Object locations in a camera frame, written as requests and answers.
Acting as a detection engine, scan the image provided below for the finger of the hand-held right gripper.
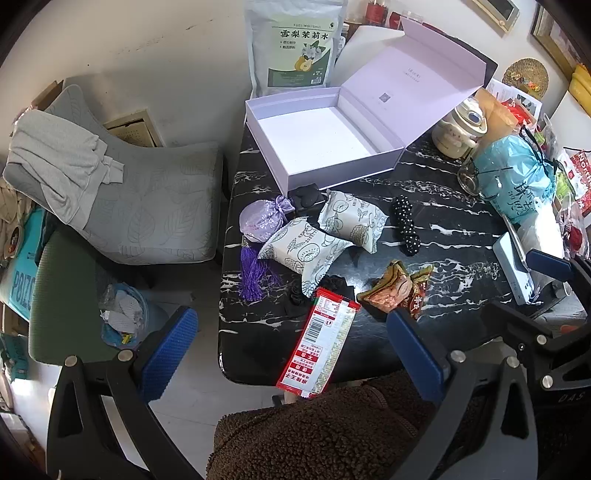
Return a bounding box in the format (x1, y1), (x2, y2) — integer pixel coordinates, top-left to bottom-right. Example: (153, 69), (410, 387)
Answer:
(526, 248), (591, 301)
(489, 300), (591, 384)

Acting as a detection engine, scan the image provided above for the grey leaf-patterned chair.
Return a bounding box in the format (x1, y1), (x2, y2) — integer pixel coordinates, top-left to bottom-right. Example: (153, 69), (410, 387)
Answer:
(2, 83), (222, 266)

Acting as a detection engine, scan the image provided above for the blue plastic bag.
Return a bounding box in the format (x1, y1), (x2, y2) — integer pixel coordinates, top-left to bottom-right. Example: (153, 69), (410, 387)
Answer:
(473, 134), (557, 226)

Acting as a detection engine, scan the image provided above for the white plastic bag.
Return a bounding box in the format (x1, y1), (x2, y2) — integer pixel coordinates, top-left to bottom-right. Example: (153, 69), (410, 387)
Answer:
(519, 203), (570, 259)

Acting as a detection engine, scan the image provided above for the dark picture frame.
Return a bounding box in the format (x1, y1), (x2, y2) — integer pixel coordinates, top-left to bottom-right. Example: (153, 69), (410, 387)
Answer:
(531, 4), (583, 79)

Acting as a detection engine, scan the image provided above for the red printed packet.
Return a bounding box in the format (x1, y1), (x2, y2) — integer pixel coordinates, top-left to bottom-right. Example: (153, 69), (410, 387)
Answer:
(568, 148), (591, 213)

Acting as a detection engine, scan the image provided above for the white power bank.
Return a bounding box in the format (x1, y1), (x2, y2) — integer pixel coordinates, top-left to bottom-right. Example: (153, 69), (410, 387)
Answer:
(492, 231), (536, 306)

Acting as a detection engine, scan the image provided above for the orange paper bag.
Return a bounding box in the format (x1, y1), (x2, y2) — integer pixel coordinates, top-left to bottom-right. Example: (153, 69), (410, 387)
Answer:
(475, 88), (520, 139)

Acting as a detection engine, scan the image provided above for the grey garment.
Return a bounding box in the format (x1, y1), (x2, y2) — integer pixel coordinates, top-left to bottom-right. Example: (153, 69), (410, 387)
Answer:
(7, 111), (125, 229)

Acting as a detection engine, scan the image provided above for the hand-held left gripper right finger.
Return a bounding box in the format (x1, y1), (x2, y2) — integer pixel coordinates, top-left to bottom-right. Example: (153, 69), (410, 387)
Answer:
(387, 307), (541, 480)

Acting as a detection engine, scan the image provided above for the clear glass dish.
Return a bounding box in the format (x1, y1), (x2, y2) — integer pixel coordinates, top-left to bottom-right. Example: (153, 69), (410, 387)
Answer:
(457, 157), (518, 197)

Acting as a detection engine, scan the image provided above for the yellow container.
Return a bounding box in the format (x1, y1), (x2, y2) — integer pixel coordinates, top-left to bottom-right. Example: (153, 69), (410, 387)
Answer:
(570, 65), (591, 116)

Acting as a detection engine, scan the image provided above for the white lidded mug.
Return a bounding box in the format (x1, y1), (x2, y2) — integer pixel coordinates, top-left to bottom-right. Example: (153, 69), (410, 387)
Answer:
(431, 97), (488, 158)

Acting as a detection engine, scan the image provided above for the green chair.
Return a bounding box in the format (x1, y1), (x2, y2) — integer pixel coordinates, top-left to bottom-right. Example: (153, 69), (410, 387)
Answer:
(28, 226), (153, 365)

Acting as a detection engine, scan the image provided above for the black white-dotted hair accessory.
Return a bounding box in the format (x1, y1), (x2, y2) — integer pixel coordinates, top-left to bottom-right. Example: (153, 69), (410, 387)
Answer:
(392, 195), (422, 257)

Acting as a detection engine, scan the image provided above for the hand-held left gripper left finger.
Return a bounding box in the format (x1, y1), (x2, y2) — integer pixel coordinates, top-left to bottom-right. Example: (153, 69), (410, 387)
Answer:
(46, 305), (204, 480)

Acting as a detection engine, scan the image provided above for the black hair claw clip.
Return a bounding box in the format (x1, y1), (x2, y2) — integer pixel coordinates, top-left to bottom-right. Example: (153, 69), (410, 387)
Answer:
(287, 184), (329, 212)

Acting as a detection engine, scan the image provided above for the green white tea pouch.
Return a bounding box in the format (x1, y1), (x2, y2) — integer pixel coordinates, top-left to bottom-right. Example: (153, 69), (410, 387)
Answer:
(244, 0), (349, 97)

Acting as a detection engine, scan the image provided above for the brown fleece clothing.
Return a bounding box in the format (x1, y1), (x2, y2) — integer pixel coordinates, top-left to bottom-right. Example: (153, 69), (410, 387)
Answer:
(212, 369), (591, 480)

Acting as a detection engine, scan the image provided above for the gold picture frame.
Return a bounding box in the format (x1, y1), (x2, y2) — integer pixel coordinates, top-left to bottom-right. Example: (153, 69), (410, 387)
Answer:
(471, 0), (520, 32)

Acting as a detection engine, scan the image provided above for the lavender gift box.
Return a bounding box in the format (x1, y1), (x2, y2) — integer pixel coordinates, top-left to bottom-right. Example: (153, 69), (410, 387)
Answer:
(244, 17), (499, 197)

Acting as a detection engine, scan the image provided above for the teal printed box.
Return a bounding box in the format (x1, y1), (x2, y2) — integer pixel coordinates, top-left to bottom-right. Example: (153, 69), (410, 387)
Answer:
(0, 208), (47, 319)

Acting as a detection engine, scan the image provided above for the purple tasselled sachet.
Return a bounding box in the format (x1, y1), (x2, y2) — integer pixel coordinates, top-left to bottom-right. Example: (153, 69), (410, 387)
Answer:
(238, 195), (296, 303)

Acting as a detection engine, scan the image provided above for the gold red snack packet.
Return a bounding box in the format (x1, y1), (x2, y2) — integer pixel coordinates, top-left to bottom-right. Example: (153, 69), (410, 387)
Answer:
(358, 260), (433, 321)

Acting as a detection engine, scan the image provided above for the beige wall vent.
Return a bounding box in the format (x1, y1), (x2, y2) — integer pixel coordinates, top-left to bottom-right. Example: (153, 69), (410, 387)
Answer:
(102, 108), (163, 148)

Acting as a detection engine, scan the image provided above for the black scrunchie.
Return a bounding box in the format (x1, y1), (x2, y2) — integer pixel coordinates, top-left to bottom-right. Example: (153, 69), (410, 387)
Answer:
(288, 274), (356, 308)

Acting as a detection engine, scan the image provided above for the white printed leaflet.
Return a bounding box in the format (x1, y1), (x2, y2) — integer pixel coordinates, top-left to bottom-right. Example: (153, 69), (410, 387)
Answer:
(487, 78), (543, 121)

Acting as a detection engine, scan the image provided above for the trash bin with paper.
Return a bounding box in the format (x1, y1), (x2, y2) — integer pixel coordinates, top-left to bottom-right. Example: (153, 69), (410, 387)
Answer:
(99, 282), (169, 349)

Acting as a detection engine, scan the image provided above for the white printed pastry packet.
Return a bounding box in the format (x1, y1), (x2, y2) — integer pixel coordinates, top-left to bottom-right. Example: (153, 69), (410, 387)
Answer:
(257, 216), (354, 298)
(318, 188), (389, 254)

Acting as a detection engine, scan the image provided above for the round woven mat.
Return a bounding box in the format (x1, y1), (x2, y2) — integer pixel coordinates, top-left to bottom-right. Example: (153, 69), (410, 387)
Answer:
(502, 58), (549, 99)

